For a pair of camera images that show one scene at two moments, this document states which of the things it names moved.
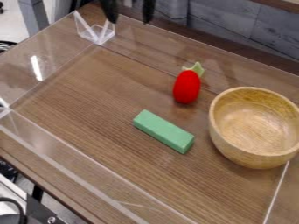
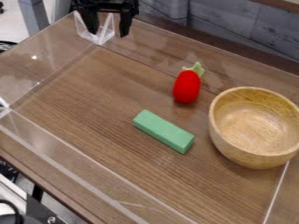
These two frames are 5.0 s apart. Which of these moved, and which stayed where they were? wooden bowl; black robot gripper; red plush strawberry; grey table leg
Moved: black robot gripper
Stayed: wooden bowl; red plush strawberry; grey table leg
